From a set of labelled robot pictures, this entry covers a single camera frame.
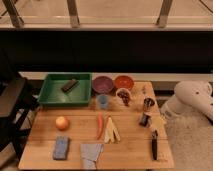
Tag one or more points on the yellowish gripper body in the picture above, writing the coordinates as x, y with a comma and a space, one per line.
156, 123

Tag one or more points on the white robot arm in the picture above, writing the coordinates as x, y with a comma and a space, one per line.
189, 94

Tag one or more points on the red bowl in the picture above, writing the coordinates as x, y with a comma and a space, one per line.
124, 81

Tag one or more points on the purple bowl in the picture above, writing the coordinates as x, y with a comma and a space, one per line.
102, 84

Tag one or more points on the metal cup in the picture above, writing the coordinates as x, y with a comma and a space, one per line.
148, 104

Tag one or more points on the wooden cutting board table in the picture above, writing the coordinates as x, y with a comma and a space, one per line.
132, 152

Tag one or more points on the red chili pepper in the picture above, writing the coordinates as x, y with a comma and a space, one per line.
100, 122

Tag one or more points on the blue plastic cup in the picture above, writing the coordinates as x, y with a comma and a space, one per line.
103, 101

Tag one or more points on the grey folded cloth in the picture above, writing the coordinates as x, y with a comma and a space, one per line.
90, 154

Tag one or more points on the dark block in tray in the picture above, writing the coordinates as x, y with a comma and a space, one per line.
70, 84

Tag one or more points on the orange apple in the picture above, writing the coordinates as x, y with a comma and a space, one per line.
62, 123

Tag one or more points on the blue sponge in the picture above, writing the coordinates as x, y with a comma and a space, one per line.
61, 148

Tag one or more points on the green plastic tray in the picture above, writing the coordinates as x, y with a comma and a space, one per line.
79, 95

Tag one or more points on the black side chair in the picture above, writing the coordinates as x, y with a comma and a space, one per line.
16, 100

